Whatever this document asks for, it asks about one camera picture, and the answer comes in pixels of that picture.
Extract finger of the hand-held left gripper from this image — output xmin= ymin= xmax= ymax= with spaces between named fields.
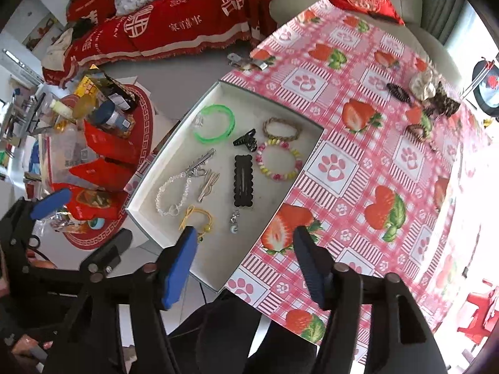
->
xmin=29 ymin=228 xmax=134 ymax=282
xmin=0 ymin=188 xmax=73 ymax=266

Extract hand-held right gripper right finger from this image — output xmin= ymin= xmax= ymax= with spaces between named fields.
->
xmin=292 ymin=226 xmax=447 ymax=374

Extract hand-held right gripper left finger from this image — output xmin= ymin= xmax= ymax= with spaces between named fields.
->
xmin=41 ymin=227 xmax=198 ymax=374

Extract yellow elastic hair tie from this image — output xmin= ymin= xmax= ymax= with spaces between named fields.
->
xmin=178 ymin=204 xmax=216 ymax=242

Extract clear crystal bead chain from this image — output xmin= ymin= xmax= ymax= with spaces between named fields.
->
xmin=155 ymin=171 xmax=193 ymax=218

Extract white shallow box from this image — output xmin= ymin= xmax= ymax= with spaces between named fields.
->
xmin=125 ymin=80 xmax=326 ymax=293

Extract small silver hair clip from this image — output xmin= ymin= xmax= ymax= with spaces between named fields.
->
xmin=197 ymin=170 xmax=221 ymax=203

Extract black scalloped snap clip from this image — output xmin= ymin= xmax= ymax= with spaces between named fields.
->
xmin=233 ymin=154 xmax=256 ymax=207

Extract long silver hair clip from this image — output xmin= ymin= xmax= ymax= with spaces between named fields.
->
xmin=185 ymin=148 xmax=217 ymax=176

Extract pink yellow spiral bracelet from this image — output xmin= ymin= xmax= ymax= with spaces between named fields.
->
xmin=255 ymin=138 xmax=305 ymax=182

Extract black claw clip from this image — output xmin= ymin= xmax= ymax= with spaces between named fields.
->
xmin=233 ymin=128 xmax=258 ymax=152

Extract braided rope bracelet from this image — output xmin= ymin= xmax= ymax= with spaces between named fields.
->
xmin=263 ymin=117 xmax=303 ymax=141

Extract green plastic bracelet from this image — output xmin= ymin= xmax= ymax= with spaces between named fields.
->
xmin=193 ymin=103 xmax=236 ymax=145

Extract person's left hand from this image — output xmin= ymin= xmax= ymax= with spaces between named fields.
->
xmin=4 ymin=335 xmax=53 ymax=367

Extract red paper packet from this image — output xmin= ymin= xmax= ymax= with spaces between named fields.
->
xmin=83 ymin=122 xmax=142 ymax=166
xmin=68 ymin=158 xmax=135 ymax=192
xmin=52 ymin=183 xmax=129 ymax=221

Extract person's dark pants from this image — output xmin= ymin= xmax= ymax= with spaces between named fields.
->
xmin=167 ymin=292 xmax=325 ymax=374

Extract yellow liquid bottle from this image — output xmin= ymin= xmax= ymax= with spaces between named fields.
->
xmin=52 ymin=97 xmax=98 ymax=130

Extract jar with blue lid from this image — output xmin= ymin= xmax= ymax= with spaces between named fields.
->
xmin=91 ymin=101 xmax=136 ymax=140

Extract strawberry print pink tablecloth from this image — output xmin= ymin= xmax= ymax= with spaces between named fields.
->
xmin=224 ymin=0 xmax=492 ymax=344

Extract yellow carton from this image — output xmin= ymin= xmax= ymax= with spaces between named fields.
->
xmin=74 ymin=71 xmax=108 ymax=100

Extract red plastic stool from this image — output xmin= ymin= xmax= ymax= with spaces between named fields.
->
xmin=456 ymin=278 xmax=499 ymax=344

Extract black patterned hair clip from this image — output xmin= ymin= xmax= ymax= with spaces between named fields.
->
xmin=385 ymin=82 xmax=414 ymax=105

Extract leopard print scrunchie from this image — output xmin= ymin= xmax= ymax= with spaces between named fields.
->
xmin=423 ymin=82 xmax=463 ymax=118

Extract silver alligator clip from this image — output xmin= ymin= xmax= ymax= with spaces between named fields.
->
xmin=227 ymin=52 xmax=254 ymax=70

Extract white polka-dot scrunchie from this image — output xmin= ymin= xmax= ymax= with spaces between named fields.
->
xmin=409 ymin=68 xmax=439 ymax=100

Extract red printed blanket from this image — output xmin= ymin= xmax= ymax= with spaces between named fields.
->
xmin=42 ymin=0 xmax=291 ymax=88

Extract beige sofa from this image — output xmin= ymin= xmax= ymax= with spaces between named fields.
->
xmin=269 ymin=0 xmax=466 ymax=83

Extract black round tray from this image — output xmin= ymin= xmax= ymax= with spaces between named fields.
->
xmin=471 ymin=59 xmax=499 ymax=118

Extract brown spiral hair tie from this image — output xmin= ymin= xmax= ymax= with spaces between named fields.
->
xmin=405 ymin=122 xmax=433 ymax=141

